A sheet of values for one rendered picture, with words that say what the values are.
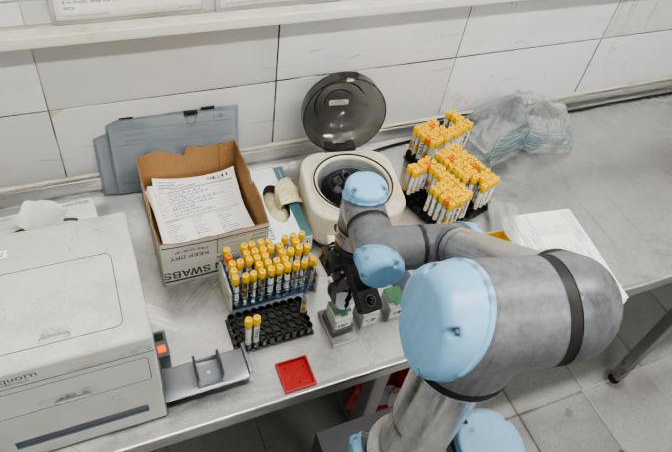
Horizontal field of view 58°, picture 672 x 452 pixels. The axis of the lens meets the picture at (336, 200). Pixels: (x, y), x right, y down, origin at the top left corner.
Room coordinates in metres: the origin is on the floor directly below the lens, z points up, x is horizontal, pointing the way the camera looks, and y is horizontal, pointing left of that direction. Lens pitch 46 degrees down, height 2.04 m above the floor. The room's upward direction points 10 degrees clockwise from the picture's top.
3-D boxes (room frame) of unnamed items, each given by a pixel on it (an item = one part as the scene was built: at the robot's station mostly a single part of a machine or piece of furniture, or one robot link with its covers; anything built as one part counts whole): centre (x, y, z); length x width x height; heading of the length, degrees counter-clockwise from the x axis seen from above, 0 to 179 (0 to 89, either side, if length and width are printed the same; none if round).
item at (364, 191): (0.73, -0.05, 1.27); 0.09 x 0.08 x 0.11; 18
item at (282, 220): (1.00, 0.13, 0.92); 0.24 x 0.12 x 0.10; 29
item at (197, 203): (0.93, 0.31, 0.95); 0.29 x 0.25 x 0.15; 29
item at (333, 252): (0.74, -0.04, 1.11); 0.09 x 0.08 x 0.12; 32
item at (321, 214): (1.05, -0.04, 0.94); 0.30 x 0.24 x 0.12; 20
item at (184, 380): (0.54, 0.20, 0.92); 0.21 x 0.07 x 0.05; 119
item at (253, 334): (0.70, 0.09, 0.93); 0.17 x 0.09 x 0.11; 120
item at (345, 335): (0.73, -0.05, 0.89); 0.09 x 0.05 x 0.04; 32
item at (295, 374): (0.60, 0.02, 0.88); 0.07 x 0.07 x 0.01; 29
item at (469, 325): (0.36, -0.17, 1.32); 0.15 x 0.12 x 0.55; 108
